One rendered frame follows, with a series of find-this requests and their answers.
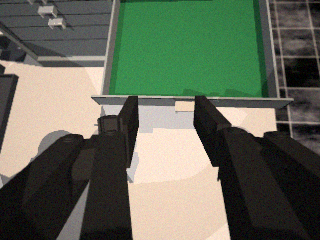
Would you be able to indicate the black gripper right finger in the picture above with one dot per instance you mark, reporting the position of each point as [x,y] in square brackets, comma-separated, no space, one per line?
[255,206]

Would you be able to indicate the grey tool chest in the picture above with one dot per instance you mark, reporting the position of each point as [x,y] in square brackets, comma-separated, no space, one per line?
[165,51]

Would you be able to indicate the black flat panel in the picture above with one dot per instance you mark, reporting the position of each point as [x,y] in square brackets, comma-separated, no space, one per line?
[9,51]

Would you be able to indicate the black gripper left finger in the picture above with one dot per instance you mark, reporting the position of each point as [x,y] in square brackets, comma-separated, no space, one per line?
[36,203]

